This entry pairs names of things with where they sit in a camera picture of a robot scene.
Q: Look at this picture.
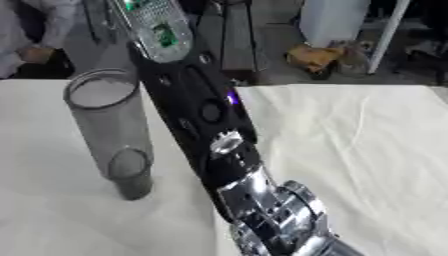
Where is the dark grey upright stand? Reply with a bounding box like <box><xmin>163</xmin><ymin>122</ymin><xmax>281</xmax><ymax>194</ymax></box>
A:
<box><xmin>217</xmin><ymin>0</ymin><xmax>272</xmax><ymax>85</ymax></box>

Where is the transparent grey cylinder vase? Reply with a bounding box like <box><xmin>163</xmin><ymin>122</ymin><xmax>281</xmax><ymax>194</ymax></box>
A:
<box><xmin>61</xmin><ymin>67</ymin><xmax>158</xmax><ymax>202</ymax></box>

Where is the white slanted pole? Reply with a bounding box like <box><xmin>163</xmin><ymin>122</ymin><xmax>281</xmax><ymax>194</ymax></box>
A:
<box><xmin>365</xmin><ymin>0</ymin><xmax>413</xmax><ymax>75</ymax></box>

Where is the white cabinet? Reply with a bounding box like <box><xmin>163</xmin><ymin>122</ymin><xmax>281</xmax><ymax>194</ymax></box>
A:
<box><xmin>297</xmin><ymin>0</ymin><xmax>373</xmax><ymax>49</ymax></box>

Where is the person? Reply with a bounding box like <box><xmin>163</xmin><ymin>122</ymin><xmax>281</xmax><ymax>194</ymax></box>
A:
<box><xmin>0</xmin><ymin>0</ymin><xmax>83</xmax><ymax>80</ymax></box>

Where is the person's hand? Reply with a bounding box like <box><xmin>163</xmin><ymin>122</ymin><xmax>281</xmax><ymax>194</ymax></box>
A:
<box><xmin>15</xmin><ymin>45</ymin><xmax>58</xmax><ymax>65</ymax></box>

